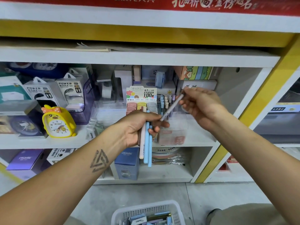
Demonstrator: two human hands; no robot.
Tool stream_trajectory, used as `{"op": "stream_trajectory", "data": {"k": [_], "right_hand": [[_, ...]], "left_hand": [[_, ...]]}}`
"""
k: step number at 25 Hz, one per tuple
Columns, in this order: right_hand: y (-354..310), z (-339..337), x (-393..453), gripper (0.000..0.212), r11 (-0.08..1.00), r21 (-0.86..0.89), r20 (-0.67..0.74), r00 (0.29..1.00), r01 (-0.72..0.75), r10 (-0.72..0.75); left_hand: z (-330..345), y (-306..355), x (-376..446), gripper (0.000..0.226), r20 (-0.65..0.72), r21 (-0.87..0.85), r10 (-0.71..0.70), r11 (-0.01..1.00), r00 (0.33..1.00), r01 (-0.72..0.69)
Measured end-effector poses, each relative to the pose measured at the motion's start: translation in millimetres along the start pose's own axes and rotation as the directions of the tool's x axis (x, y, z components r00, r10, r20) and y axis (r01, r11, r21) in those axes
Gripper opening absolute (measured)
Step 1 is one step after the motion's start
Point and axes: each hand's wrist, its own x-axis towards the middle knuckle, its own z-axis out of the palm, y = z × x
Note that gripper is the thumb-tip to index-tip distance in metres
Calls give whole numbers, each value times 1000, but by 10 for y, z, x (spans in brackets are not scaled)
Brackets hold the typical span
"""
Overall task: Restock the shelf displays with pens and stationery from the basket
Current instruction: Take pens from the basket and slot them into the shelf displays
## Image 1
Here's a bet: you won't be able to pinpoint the person's left hand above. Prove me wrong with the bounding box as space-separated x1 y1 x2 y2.
109 110 170 148

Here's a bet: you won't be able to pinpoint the grey sneaker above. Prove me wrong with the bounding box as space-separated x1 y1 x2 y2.
206 208 221 225

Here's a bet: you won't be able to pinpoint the tape dispenser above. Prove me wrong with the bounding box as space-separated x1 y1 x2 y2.
97 72 115 100

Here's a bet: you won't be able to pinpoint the person's left forearm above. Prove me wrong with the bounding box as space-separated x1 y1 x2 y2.
0 131 125 225

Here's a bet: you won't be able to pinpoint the bunch of slim pastel packets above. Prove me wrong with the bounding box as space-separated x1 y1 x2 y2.
138 120 155 168

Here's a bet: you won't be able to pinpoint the white shelf with yellow trim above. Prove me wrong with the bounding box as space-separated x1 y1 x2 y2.
0 0 300 186

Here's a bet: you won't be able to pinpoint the large white cardboard box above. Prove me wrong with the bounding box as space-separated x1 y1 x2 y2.
47 147 113 178

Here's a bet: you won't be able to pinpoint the slim grey lilac packet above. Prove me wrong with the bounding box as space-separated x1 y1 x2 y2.
159 91 186 122

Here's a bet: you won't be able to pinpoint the clear plastic tray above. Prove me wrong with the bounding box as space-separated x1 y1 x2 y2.
86 103 129 141

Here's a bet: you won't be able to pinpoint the white tall box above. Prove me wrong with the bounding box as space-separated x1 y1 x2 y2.
114 65 133 101

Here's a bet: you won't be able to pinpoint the white hanging accessory box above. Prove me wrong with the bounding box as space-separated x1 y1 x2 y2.
55 69 90 111
22 77 64 108

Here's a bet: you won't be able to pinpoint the white plastic basket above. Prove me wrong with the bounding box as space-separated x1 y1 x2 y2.
111 200 186 225

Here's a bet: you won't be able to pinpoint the red white flat box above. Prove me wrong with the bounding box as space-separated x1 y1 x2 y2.
218 157 240 172

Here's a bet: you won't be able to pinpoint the red banner strip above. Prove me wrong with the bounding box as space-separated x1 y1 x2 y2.
0 0 300 17

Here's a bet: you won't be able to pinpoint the purple translucent container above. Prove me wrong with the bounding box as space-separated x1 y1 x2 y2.
68 77 97 126

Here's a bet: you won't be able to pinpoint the person's right forearm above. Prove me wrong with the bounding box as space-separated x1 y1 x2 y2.
213 117 300 225

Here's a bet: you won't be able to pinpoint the clear boxed dark clock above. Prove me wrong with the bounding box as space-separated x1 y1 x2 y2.
0 101 47 138

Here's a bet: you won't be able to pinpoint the person's right hand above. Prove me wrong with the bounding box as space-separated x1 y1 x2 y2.
179 87 228 132

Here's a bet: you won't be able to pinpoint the purple box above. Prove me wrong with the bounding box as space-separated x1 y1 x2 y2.
7 149 48 181

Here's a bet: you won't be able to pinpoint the pastel sticky notes pack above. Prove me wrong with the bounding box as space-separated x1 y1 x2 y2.
173 66 223 81

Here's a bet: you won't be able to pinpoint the white long box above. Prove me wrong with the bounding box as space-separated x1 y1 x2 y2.
178 80 218 91

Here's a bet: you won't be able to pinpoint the grey digital clock box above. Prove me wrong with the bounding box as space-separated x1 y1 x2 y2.
141 65 169 88

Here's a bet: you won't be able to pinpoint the yellow alarm clock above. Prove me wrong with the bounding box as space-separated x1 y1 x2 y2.
41 105 78 139

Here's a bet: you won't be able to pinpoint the white refill display box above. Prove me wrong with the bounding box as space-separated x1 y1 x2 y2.
126 86 160 148

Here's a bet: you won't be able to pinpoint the pile of lead refill packets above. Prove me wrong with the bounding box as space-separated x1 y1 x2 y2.
121 211 174 225

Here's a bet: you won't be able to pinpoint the stack of wrapped discs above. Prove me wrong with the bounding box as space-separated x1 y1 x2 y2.
140 147 186 166

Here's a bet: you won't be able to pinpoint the flat cardboard sheets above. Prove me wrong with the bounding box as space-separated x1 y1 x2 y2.
77 42 282 54

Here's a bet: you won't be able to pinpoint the plastic wrapped items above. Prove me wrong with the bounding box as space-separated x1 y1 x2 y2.
277 147 300 162

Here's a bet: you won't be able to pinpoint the small tan alarm clock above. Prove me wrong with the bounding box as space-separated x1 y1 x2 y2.
0 116 17 135

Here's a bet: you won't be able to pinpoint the blue small carton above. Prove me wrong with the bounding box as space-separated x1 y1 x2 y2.
114 147 140 181

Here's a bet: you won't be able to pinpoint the clear pink label box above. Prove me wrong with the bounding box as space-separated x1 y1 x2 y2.
157 112 189 147

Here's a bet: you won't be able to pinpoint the teal white box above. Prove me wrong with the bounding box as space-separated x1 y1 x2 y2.
0 75 31 103

